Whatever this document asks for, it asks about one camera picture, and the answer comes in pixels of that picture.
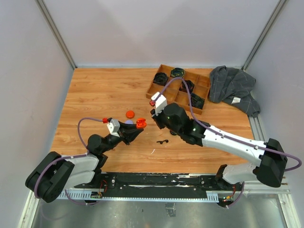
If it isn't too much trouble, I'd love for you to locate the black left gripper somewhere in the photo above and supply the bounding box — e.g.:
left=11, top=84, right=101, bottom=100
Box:
left=101, top=121, right=144, bottom=153

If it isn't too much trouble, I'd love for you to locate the orange earbud case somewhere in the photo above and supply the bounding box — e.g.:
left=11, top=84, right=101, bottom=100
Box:
left=125, top=110, right=135, bottom=119
left=136, top=118, right=147, bottom=129

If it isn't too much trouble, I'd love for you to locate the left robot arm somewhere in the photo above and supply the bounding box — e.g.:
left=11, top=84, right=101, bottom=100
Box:
left=25, top=118, right=147, bottom=203

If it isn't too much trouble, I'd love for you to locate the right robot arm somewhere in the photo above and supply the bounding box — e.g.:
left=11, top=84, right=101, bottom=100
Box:
left=151, top=103, right=288, bottom=190

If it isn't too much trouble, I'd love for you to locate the black earbud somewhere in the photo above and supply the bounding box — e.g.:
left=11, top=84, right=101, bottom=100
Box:
left=156, top=139, right=169, bottom=144

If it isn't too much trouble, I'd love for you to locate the dark green rolled belt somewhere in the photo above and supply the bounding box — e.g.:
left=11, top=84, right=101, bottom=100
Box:
left=190, top=93, right=205, bottom=109

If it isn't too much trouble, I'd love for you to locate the dark red rolled belt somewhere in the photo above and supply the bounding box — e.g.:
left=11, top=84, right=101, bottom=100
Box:
left=179, top=80, right=194, bottom=93

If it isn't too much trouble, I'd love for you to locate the wooden compartment tray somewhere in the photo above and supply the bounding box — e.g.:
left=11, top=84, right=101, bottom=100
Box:
left=146, top=68, right=212, bottom=111

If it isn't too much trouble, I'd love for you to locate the grey crumpled cloth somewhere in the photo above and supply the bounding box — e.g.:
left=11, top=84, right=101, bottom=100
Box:
left=209, top=66, right=261, bottom=118

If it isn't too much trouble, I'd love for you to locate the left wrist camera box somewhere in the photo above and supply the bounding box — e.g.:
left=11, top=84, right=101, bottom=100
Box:
left=107, top=119, right=120, bottom=137

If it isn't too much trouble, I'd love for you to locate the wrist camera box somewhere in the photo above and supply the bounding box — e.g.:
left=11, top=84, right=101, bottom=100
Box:
left=150, top=92, right=167, bottom=115
left=107, top=119, right=120, bottom=137

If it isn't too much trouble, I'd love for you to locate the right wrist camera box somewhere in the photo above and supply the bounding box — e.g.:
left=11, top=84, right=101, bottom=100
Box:
left=150, top=92, right=167, bottom=115

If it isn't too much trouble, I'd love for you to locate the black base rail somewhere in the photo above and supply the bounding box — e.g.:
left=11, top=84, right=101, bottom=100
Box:
left=75, top=172, right=241, bottom=201

